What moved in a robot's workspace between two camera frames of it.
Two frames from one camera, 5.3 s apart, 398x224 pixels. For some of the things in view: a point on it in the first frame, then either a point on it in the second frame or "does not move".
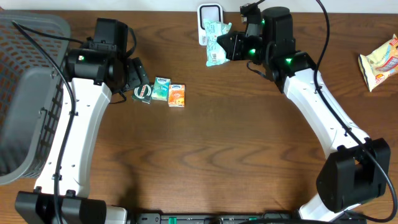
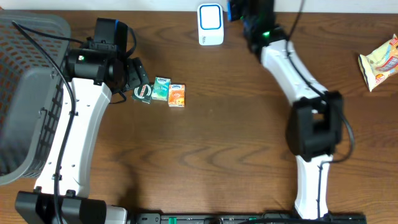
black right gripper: [232, 48] → [229, 13]
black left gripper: [134, 74] does not move
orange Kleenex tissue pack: [176, 93] does not move
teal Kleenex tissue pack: [161, 88] does not move
